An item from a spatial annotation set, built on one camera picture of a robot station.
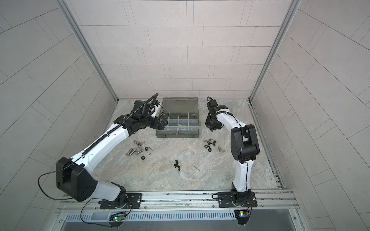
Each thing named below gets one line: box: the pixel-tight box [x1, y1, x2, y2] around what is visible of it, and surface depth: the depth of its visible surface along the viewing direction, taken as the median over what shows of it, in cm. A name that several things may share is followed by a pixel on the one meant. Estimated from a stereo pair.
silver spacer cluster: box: [125, 140, 144, 157], surface depth 89 cm
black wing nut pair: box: [173, 159, 181, 171], surface depth 84 cm
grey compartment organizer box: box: [155, 97, 200, 139], surface depth 101 cm
